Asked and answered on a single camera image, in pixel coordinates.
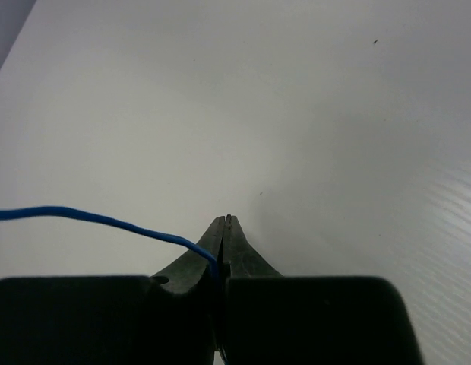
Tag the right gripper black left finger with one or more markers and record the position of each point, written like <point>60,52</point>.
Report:
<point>167,318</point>

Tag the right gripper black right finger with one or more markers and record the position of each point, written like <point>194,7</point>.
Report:
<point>273,319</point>

